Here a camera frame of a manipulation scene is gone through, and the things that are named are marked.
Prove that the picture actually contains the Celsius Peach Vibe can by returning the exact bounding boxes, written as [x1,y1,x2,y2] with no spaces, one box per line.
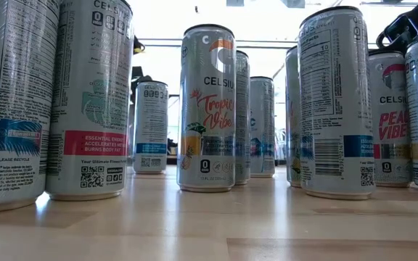
[367,49,413,189]

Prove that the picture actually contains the Celsius Arctic Vibe can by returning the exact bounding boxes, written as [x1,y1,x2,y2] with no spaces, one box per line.
[0,0,62,215]
[298,5,377,201]
[132,80,169,175]

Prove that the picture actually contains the Celsius can blue pink print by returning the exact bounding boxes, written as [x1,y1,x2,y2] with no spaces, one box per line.
[249,75,276,179]

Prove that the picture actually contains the Celsius can teal palm print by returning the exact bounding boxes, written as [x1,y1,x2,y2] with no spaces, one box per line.
[234,49,252,186]

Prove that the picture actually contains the grey overhead beam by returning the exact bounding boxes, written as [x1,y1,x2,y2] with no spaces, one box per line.
[138,37,290,50]

